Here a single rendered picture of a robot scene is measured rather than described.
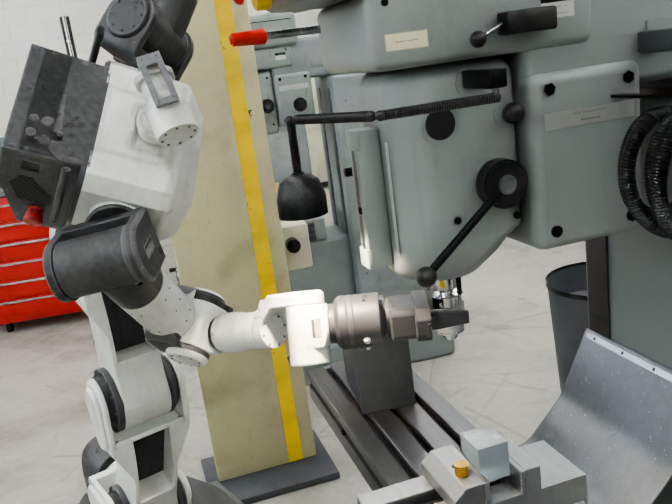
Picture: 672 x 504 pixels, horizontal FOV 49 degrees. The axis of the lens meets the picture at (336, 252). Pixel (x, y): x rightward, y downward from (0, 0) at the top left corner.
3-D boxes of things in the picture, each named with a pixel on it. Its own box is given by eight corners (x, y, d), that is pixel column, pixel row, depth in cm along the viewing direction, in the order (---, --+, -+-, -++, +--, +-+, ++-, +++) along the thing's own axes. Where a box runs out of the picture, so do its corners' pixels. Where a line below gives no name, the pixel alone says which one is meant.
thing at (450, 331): (461, 336, 117) (458, 303, 115) (432, 336, 118) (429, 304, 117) (466, 325, 121) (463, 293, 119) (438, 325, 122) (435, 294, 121)
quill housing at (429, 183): (417, 298, 105) (393, 70, 96) (369, 265, 124) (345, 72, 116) (534, 271, 110) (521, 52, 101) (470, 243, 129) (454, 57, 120)
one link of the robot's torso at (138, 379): (94, 427, 162) (41, 223, 154) (168, 398, 172) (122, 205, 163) (116, 446, 150) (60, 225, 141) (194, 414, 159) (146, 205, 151)
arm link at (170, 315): (156, 361, 138) (99, 316, 118) (177, 298, 143) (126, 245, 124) (212, 370, 134) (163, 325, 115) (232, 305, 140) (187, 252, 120)
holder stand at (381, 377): (362, 415, 157) (350, 328, 152) (345, 374, 179) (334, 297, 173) (416, 404, 159) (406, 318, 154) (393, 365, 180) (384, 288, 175)
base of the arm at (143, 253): (72, 322, 114) (33, 276, 106) (83, 263, 123) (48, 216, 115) (163, 300, 112) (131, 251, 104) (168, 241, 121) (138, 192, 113)
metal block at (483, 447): (480, 484, 113) (477, 450, 112) (462, 465, 119) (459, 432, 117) (510, 475, 114) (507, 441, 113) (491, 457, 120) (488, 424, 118)
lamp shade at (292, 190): (268, 219, 106) (262, 177, 104) (305, 207, 111) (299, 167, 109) (302, 222, 101) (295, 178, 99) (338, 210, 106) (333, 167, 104)
